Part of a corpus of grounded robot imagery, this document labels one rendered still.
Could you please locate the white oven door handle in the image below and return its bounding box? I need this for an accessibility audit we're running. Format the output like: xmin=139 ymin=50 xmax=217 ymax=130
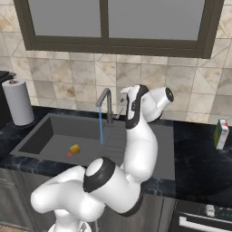
xmin=178 ymin=216 xmax=232 ymax=232

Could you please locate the white oven knob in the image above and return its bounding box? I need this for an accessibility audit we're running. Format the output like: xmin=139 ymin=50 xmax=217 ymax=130
xmin=205 ymin=204 xmax=217 ymax=218

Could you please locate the dark grey sink basin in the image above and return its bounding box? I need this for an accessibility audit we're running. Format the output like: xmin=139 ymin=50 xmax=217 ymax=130
xmin=9 ymin=112 xmax=176 ymax=181

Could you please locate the grey wooden cabinet front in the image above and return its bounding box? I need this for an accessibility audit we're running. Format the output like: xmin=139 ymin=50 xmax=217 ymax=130
xmin=0 ymin=167 xmax=58 ymax=232
xmin=96 ymin=193 xmax=177 ymax=232

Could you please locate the yellow squash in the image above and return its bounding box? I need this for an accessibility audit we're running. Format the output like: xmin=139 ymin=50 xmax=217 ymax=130
xmin=69 ymin=143 xmax=82 ymax=155

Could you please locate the dark grey sink faucet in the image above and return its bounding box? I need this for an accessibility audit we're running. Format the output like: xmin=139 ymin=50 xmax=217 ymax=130
xmin=95 ymin=87 xmax=125 ymax=127

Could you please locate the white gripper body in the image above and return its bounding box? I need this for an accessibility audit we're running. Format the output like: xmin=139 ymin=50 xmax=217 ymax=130
xmin=120 ymin=86 xmax=134 ymax=98

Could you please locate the white paper towel roll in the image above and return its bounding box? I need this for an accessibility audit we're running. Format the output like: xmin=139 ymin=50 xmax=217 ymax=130
xmin=1 ymin=78 xmax=36 ymax=127

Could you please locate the dark framed window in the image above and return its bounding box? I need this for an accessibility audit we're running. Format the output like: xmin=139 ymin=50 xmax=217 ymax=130
xmin=13 ymin=0 xmax=226 ymax=60

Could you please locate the black oven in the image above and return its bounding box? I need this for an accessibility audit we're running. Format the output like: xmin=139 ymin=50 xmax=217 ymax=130
xmin=169 ymin=198 xmax=232 ymax=232

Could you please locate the green white red carton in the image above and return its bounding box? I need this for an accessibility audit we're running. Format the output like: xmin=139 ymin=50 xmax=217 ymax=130
xmin=213 ymin=118 xmax=230 ymax=151

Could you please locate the blue water stream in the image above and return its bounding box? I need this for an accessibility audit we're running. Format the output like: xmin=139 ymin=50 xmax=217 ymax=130
xmin=98 ymin=106 xmax=105 ymax=146

